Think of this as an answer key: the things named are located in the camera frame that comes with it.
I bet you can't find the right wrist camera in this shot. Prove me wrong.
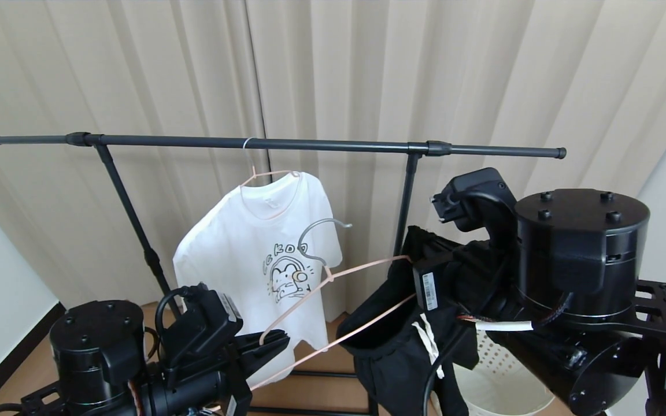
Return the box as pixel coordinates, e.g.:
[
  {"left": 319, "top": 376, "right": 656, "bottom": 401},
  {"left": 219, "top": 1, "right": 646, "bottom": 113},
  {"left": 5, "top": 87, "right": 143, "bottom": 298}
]
[{"left": 430, "top": 168, "right": 520, "bottom": 244}]

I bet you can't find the black garment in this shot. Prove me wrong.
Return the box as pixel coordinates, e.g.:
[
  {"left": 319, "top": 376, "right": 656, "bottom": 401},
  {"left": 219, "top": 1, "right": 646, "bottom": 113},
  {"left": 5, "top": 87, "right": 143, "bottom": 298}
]
[{"left": 336, "top": 225, "right": 484, "bottom": 416}]

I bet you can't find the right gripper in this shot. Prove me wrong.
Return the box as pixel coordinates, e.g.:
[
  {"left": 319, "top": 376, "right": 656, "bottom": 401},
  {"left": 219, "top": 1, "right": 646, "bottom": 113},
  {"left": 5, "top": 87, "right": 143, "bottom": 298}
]
[{"left": 413, "top": 243, "right": 516, "bottom": 316}]

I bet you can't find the beige curtain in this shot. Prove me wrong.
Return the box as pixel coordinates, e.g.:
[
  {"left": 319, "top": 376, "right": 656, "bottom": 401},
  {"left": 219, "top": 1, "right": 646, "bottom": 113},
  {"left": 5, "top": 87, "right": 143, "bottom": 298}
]
[{"left": 0, "top": 0, "right": 666, "bottom": 324}]

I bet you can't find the white garment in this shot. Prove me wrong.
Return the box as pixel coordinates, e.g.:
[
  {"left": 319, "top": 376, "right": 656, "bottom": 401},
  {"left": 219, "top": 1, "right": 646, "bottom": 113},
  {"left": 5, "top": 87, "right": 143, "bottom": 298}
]
[{"left": 172, "top": 172, "right": 344, "bottom": 388}]

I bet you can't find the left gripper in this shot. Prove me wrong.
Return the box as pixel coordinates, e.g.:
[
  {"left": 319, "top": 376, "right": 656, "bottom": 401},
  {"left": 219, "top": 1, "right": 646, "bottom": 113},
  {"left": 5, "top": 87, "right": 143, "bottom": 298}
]
[{"left": 142, "top": 329, "right": 291, "bottom": 416}]

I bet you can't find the black clothes rack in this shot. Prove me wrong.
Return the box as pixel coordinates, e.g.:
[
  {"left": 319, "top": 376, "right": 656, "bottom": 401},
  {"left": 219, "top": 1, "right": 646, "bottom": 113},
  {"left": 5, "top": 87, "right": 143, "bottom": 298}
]
[{"left": 0, "top": 132, "right": 567, "bottom": 416}]

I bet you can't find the white laundry basket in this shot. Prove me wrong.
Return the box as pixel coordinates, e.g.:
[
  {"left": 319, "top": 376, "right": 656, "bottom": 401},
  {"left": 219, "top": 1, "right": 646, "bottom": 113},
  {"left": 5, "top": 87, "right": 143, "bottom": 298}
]
[{"left": 453, "top": 330, "right": 557, "bottom": 416}]

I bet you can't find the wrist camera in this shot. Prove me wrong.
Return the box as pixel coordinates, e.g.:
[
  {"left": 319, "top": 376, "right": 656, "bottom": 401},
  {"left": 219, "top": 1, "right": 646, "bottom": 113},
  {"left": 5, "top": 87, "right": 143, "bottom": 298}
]
[
  {"left": 160, "top": 286, "right": 245, "bottom": 372},
  {"left": 430, "top": 168, "right": 520, "bottom": 244}
]

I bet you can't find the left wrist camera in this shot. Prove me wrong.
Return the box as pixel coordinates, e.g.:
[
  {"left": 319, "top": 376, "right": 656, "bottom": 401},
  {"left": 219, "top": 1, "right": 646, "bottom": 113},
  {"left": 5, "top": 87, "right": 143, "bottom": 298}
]
[{"left": 160, "top": 286, "right": 245, "bottom": 372}]

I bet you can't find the pink clothes hanger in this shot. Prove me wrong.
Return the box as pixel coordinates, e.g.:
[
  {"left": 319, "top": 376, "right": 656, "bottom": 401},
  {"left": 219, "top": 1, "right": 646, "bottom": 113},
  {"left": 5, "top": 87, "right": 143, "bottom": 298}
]
[
  {"left": 239, "top": 139, "right": 302, "bottom": 221},
  {"left": 248, "top": 218, "right": 418, "bottom": 392}
]

